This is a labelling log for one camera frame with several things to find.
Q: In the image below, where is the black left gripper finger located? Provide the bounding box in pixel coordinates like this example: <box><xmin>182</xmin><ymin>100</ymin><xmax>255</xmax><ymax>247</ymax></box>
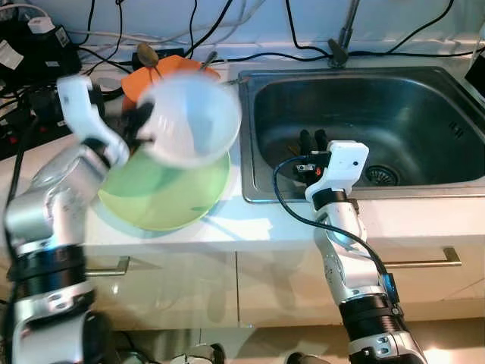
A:
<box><xmin>133</xmin><ymin>102</ymin><xmax>156</xmax><ymax>146</ymax></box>

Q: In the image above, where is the white bowl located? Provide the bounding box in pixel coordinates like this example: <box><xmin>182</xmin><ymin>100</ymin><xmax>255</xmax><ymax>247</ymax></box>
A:
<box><xmin>136</xmin><ymin>61</ymin><xmax>243</xmax><ymax>169</ymax></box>

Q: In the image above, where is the green plate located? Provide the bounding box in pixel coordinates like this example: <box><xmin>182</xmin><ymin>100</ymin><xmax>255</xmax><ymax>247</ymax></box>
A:
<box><xmin>97</xmin><ymin>148</ymin><xmax>232</xmax><ymax>232</ymax></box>

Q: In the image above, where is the white kitchen base cabinet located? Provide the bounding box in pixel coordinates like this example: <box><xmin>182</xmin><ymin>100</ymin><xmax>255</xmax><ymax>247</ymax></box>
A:
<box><xmin>83</xmin><ymin>241</ymin><xmax>485</xmax><ymax>331</ymax></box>

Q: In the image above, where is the orange plate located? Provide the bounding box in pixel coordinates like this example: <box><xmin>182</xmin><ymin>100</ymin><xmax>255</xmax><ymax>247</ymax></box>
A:
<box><xmin>121</xmin><ymin>55</ymin><xmax>224</xmax><ymax>103</ymax></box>

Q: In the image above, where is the black sink drain strainer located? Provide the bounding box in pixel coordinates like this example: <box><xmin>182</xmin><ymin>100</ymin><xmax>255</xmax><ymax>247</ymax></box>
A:
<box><xmin>365</xmin><ymin>163</ymin><xmax>400</xmax><ymax>188</ymax></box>

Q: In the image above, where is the black power strip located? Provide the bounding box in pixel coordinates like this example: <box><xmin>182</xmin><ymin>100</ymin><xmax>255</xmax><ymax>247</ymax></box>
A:
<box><xmin>0</xmin><ymin>82</ymin><xmax>99</xmax><ymax>156</ymax></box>

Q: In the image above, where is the metal sink faucet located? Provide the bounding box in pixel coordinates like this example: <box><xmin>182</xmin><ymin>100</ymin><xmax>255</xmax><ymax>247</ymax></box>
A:
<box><xmin>327</xmin><ymin>0</ymin><xmax>361</xmax><ymax>67</ymax></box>

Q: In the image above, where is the grey steel utensil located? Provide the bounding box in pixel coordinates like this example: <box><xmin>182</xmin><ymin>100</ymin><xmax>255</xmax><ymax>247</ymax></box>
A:
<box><xmin>199</xmin><ymin>50</ymin><xmax>221</xmax><ymax>67</ymax></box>

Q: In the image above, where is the stainless steel sink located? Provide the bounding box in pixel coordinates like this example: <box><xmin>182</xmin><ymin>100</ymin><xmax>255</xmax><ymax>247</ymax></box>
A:
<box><xmin>239</xmin><ymin>67</ymin><xmax>485</xmax><ymax>204</ymax></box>

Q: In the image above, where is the white power adapter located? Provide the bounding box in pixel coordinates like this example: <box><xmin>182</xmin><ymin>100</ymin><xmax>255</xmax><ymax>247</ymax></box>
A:
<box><xmin>27</xmin><ymin>17</ymin><xmax>57</xmax><ymax>33</ymax></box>

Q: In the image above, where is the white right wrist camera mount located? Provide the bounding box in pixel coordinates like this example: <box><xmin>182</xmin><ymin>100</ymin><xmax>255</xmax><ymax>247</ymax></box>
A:
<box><xmin>305</xmin><ymin>140</ymin><xmax>370</xmax><ymax>202</ymax></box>

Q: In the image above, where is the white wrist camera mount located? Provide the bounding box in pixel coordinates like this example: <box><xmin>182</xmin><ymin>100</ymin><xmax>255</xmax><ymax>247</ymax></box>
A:
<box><xmin>305</xmin><ymin>140</ymin><xmax>370</xmax><ymax>202</ymax></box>
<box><xmin>57</xmin><ymin>74</ymin><xmax>130</xmax><ymax>164</ymax></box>

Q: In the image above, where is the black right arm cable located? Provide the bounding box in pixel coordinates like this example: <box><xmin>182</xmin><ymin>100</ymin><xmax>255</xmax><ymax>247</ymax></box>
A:
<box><xmin>273</xmin><ymin>155</ymin><xmax>396</xmax><ymax>300</ymax></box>

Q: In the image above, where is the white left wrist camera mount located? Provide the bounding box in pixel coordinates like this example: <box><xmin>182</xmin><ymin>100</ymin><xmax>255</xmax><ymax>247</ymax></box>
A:
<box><xmin>57</xmin><ymin>74</ymin><xmax>130</xmax><ymax>164</ymax></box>

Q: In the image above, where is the steel cabinet bar handle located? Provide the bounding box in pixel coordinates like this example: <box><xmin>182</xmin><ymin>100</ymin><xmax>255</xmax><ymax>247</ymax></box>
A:
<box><xmin>383</xmin><ymin>246</ymin><xmax>462</xmax><ymax>269</ymax></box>
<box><xmin>83</xmin><ymin>256</ymin><xmax>131</xmax><ymax>277</ymax></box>

